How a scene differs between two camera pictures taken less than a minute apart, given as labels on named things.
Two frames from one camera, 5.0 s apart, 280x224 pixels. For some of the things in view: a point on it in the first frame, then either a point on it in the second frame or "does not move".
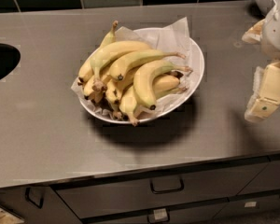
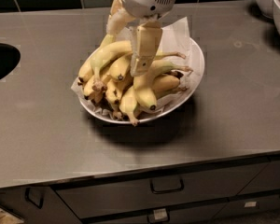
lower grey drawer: (203, 213) does not move
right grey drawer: (273, 175) does not move
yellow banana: (133, 60) does not move
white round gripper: (276, 36) to (145, 0)
